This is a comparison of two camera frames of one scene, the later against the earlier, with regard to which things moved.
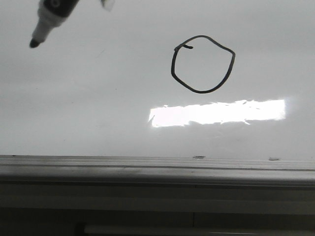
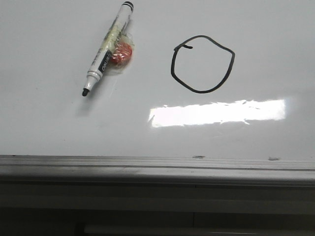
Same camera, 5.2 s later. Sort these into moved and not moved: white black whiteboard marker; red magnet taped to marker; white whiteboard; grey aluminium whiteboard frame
Moved: red magnet taped to marker; white black whiteboard marker
Not moved: white whiteboard; grey aluminium whiteboard frame
